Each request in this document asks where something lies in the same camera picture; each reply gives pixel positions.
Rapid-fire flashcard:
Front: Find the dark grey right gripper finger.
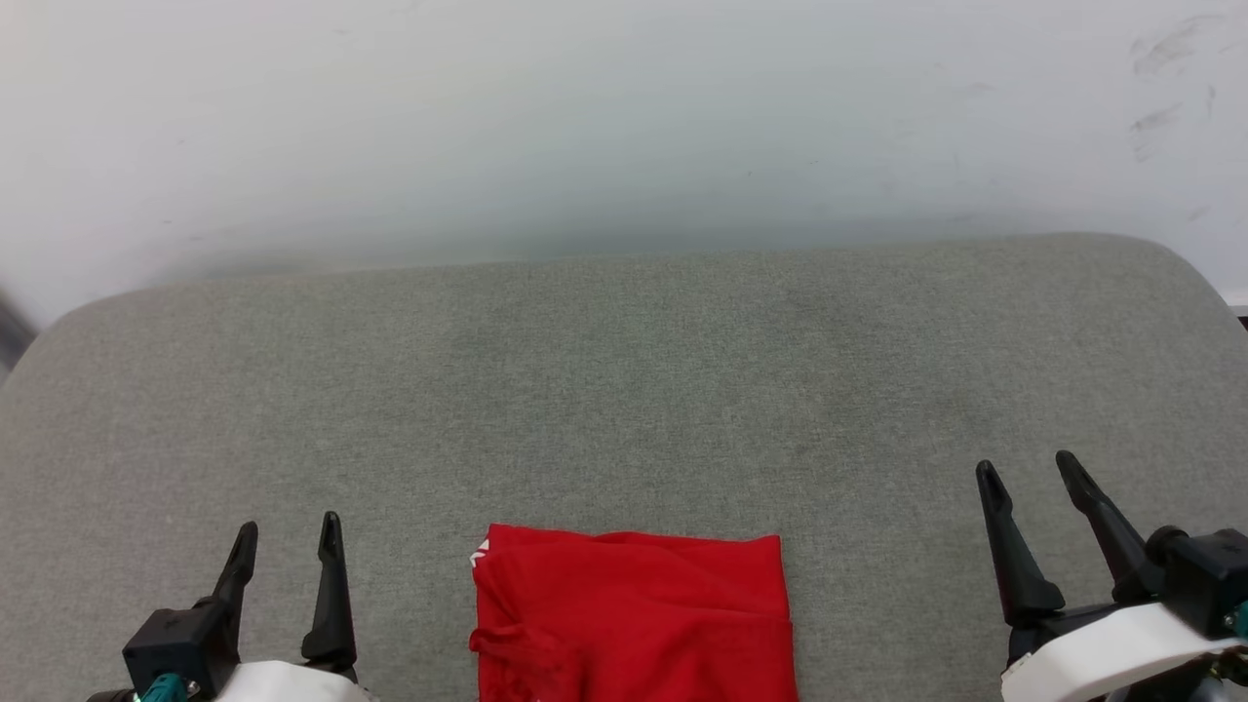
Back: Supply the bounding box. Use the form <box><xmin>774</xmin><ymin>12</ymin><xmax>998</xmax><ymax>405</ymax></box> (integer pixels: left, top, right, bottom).
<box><xmin>1056</xmin><ymin>450</ymin><xmax>1161</xmax><ymax>604</ymax></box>
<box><xmin>977</xmin><ymin>460</ymin><xmax>1066</xmax><ymax>627</ymax></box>

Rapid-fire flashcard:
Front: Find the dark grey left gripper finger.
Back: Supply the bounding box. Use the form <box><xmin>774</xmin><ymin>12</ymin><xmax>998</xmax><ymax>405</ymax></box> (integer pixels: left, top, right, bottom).
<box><xmin>300</xmin><ymin>512</ymin><xmax>357</xmax><ymax>674</ymax></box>
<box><xmin>210</xmin><ymin>522</ymin><xmax>259</xmax><ymax>635</ymax></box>

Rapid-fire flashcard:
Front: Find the red Bulls 23 jersey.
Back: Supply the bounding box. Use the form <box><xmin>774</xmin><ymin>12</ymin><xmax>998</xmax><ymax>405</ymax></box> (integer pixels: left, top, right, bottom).
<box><xmin>468</xmin><ymin>524</ymin><xmax>800</xmax><ymax>702</ymax></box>

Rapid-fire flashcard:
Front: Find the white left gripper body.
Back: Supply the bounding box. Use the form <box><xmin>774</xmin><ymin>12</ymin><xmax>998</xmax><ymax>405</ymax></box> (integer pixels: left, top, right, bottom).
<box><xmin>214</xmin><ymin>661</ymin><xmax>376</xmax><ymax>702</ymax></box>

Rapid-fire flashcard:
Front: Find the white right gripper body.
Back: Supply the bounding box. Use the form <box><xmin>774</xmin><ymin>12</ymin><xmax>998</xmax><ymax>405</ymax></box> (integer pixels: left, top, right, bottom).
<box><xmin>1002</xmin><ymin>603</ymin><xmax>1239</xmax><ymax>702</ymax></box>

